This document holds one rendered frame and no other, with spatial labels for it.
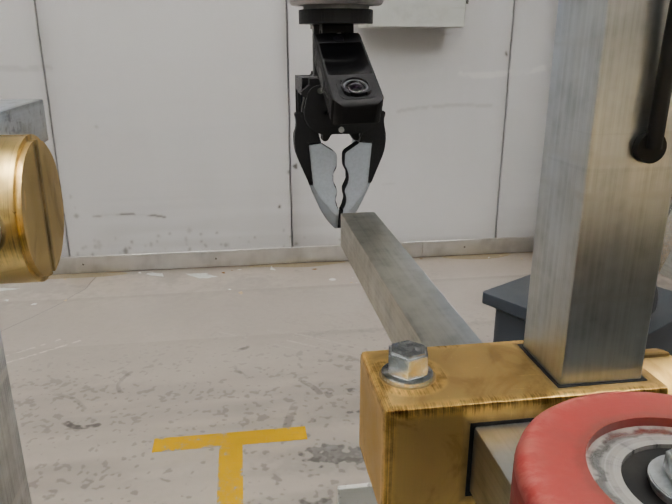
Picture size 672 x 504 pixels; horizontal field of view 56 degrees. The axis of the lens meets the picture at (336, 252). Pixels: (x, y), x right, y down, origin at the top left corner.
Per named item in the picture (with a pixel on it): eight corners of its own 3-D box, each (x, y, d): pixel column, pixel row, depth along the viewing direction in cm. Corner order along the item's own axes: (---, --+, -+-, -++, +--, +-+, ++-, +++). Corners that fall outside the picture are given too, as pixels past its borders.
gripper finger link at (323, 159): (331, 216, 71) (330, 132, 68) (340, 231, 65) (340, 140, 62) (303, 217, 70) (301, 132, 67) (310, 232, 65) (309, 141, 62)
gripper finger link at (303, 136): (339, 180, 65) (339, 94, 63) (342, 184, 64) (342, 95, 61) (293, 182, 65) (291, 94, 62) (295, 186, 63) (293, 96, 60)
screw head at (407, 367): (376, 364, 27) (377, 338, 26) (424, 360, 27) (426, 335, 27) (387, 390, 25) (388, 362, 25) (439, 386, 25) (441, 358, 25)
